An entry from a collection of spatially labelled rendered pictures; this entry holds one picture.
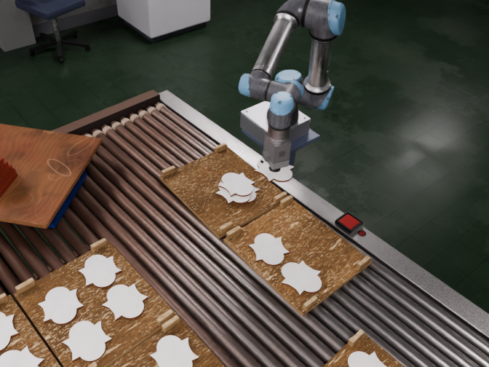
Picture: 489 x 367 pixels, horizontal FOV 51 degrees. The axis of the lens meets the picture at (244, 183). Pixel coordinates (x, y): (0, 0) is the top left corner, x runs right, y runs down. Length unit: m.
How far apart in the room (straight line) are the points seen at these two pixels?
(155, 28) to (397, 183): 2.71
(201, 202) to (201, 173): 0.17
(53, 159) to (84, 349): 0.81
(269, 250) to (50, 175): 0.86
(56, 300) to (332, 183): 2.29
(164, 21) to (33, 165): 3.22
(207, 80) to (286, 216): 2.75
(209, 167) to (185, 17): 3.24
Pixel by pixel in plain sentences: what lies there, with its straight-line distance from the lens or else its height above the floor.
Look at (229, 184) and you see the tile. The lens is 2.03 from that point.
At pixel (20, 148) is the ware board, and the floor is 1.04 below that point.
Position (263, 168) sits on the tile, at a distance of 1.86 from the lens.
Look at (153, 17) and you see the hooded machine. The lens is 5.03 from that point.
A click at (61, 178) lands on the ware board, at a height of 1.04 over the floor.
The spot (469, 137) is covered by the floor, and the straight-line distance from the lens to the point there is 4.38.
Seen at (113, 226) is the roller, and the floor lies 0.92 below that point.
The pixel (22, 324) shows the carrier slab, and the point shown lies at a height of 0.94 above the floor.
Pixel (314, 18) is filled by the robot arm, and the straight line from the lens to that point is 1.99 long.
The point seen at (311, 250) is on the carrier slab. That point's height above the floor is 0.94.
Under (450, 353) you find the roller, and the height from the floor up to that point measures 0.91.
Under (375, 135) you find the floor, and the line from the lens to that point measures 4.11.
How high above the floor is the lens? 2.33
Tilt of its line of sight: 42 degrees down
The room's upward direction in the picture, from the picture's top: 3 degrees clockwise
